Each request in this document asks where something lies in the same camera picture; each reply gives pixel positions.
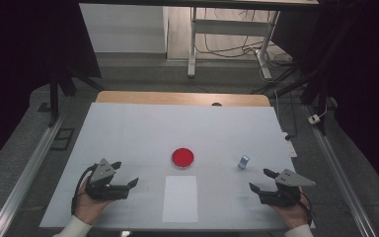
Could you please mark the person's left hand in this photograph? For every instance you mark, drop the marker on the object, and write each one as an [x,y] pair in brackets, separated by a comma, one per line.
[89,209]

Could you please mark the black metal stand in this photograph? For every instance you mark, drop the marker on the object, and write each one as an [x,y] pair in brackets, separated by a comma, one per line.
[54,98]

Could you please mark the white table cover sheet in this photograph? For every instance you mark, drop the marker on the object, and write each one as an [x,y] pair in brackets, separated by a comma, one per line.
[138,131]

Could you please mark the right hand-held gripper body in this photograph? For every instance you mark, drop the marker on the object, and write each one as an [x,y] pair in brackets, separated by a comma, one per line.
[286,194]

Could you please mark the round red ink pad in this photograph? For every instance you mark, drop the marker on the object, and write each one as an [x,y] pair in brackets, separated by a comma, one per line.
[182,157]

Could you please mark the white and blue stamp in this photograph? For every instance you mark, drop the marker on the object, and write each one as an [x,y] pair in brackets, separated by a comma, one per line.
[243,161]

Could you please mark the aluminium rail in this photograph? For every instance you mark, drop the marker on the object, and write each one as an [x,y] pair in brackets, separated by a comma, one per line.
[26,177]
[339,177]

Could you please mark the black curtain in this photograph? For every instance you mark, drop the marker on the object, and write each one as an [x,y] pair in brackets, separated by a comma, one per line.
[365,65]
[16,65]

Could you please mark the white power strip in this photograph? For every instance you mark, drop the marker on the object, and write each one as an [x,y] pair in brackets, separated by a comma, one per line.
[291,148]

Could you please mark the wooden table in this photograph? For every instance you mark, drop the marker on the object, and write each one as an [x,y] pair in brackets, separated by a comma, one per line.
[177,98]

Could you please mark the white paper sheet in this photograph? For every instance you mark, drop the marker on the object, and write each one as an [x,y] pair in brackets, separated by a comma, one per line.
[180,199]

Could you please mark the small white power adapter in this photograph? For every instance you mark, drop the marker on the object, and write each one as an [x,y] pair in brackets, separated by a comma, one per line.
[314,119]

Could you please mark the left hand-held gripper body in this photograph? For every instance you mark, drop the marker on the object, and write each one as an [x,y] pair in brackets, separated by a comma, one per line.
[103,174]

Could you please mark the white metal desk frame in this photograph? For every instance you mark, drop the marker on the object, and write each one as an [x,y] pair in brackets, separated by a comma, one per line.
[191,49]

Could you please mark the person's right hand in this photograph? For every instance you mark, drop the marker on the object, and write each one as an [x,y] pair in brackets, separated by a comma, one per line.
[294,215]

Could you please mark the blue stamp cap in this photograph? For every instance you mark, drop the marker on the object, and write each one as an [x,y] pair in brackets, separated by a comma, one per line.
[241,167]

